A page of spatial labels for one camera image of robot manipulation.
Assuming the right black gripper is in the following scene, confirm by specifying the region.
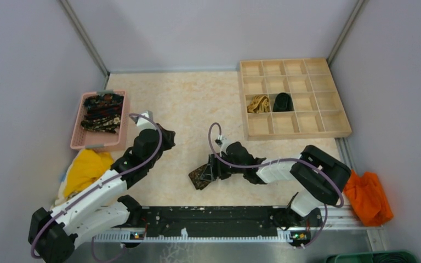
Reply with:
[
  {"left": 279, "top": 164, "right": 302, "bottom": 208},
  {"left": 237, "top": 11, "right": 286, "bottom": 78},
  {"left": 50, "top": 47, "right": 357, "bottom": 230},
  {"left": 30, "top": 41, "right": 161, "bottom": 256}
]
[{"left": 201, "top": 151, "right": 246, "bottom": 181}]

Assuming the dark brown patterned tie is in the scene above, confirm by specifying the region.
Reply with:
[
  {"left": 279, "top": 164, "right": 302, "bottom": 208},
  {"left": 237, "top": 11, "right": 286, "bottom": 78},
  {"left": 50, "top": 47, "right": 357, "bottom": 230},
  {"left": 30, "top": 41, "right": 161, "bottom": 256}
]
[{"left": 188, "top": 164, "right": 212, "bottom": 190}]

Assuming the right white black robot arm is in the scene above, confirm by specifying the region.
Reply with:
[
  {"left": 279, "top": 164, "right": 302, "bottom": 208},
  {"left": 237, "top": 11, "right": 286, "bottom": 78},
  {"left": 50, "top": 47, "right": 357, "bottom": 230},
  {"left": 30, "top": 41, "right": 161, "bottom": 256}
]
[{"left": 189, "top": 141, "right": 351, "bottom": 226}]

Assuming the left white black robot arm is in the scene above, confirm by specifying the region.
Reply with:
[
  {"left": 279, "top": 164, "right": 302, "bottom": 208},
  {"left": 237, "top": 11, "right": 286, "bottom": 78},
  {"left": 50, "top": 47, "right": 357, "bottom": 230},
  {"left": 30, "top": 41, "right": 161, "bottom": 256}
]
[{"left": 28, "top": 125, "right": 175, "bottom": 262}]

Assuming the pile of patterned ties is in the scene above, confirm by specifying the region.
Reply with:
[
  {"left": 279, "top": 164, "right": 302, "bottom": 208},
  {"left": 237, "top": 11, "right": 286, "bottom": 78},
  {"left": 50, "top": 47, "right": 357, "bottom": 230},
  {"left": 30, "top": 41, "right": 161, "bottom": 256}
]
[{"left": 81, "top": 93, "right": 124, "bottom": 134}]

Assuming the rolled yellow patterned tie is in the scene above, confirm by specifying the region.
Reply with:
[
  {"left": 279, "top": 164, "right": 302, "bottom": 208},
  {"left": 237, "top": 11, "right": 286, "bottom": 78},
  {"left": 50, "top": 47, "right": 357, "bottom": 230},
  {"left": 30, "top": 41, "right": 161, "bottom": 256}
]
[{"left": 246, "top": 95, "right": 270, "bottom": 113}]

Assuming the yellow white cloth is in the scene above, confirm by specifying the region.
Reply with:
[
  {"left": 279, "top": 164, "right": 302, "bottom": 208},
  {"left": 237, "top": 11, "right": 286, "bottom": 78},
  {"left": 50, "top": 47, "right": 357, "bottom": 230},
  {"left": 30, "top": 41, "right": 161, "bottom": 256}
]
[{"left": 51, "top": 149, "right": 114, "bottom": 208}]

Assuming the pink plastic basket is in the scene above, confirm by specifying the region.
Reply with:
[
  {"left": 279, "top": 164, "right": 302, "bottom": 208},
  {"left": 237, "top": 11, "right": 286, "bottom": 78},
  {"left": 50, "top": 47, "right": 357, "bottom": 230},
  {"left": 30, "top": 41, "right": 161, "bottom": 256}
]
[{"left": 70, "top": 90, "right": 129, "bottom": 152}]

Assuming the rolled black tie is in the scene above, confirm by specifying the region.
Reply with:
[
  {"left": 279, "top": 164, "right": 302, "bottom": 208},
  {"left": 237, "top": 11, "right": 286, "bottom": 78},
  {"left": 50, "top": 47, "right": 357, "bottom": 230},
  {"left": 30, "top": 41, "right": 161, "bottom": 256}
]
[{"left": 273, "top": 93, "right": 294, "bottom": 112}]

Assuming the wooden compartment tray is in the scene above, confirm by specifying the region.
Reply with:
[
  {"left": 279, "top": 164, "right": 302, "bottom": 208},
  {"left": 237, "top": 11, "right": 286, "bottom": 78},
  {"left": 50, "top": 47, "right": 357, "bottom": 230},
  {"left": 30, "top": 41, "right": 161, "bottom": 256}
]
[{"left": 238, "top": 58, "right": 352, "bottom": 140}]

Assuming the orange cloth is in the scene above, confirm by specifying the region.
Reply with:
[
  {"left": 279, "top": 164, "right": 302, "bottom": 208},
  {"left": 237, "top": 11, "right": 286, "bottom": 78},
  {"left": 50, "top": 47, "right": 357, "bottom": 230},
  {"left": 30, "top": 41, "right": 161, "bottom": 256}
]
[{"left": 344, "top": 170, "right": 394, "bottom": 227}]

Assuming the green bin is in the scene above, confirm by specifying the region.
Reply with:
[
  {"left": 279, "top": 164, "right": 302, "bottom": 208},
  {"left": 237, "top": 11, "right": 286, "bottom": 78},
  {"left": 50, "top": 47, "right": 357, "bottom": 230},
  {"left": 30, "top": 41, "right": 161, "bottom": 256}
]
[{"left": 325, "top": 250, "right": 420, "bottom": 263}]

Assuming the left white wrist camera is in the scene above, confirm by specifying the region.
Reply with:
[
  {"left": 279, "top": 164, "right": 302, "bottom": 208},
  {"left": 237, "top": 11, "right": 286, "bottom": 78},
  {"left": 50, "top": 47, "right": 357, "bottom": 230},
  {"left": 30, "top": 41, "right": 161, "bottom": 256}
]
[{"left": 134, "top": 110, "right": 156, "bottom": 130}]

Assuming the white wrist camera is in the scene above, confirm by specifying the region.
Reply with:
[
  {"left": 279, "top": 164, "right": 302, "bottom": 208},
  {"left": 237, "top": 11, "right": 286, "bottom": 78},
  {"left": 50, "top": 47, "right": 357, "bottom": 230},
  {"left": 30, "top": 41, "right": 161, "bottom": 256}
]
[
  {"left": 215, "top": 135, "right": 232, "bottom": 153},
  {"left": 134, "top": 110, "right": 156, "bottom": 130}
]

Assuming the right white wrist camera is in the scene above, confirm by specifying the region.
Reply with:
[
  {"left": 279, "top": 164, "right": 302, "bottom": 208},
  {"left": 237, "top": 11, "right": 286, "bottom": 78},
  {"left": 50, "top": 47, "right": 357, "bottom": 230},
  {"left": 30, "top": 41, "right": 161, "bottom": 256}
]
[{"left": 215, "top": 135, "right": 232, "bottom": 153}]

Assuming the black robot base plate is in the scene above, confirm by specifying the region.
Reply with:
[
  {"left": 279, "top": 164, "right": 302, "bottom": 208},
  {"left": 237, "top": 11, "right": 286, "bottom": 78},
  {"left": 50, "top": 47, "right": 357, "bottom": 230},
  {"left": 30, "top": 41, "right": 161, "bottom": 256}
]
[{"left": 124, "top": 206, "right": 322, "bottom": 238}]

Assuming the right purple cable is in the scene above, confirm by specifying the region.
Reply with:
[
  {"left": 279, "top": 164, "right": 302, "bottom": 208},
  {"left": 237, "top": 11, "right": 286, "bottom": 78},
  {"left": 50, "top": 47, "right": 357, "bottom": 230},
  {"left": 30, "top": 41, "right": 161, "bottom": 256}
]
[{"left": 208, "top": 122, "right": 345, "bottom": 250}]

